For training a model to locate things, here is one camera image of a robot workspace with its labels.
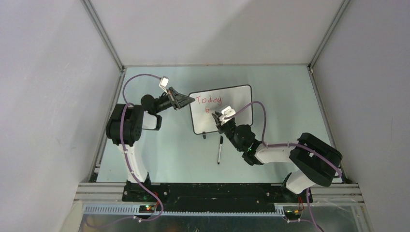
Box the grey cable duct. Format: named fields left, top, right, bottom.
left=84, top=204, right=285, bottom=217

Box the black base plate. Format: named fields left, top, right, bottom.
left=122, top=182, right=313, bottom=213

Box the black whiteboard marker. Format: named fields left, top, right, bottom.
left=217, top=136, right=223, bottom=165

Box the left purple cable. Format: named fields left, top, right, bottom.
left=83, top=74, right=164, bottom=229

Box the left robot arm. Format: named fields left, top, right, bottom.
left=105, top=87, right=195, bottom=201

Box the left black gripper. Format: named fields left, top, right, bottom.
left=154, top=87, right=194, bottom=114

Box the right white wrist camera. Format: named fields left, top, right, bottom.
left=219, top=106, right=236, bottom=125

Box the aluminium frame rail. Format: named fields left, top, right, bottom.
left=80, top=0, right=124, bottom=71

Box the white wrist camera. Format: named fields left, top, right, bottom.
left=219, top=106, right=236, bottom=125
left=159, top=76, right=169, bottom=94

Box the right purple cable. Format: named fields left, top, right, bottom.
left=230, top=101, right=343, bottom=232

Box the white board black frame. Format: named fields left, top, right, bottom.
left=189, top=85, right=253, bottom=135

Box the purple cable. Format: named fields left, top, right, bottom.
left=230, top=101, right=343, bottom=232
left=83, top=74, right=164, bottom=229

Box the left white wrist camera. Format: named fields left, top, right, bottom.
left=159, top=76, right=169, bottom=94

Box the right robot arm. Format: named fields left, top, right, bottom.
left=212, top=112, right=342, bottom=202

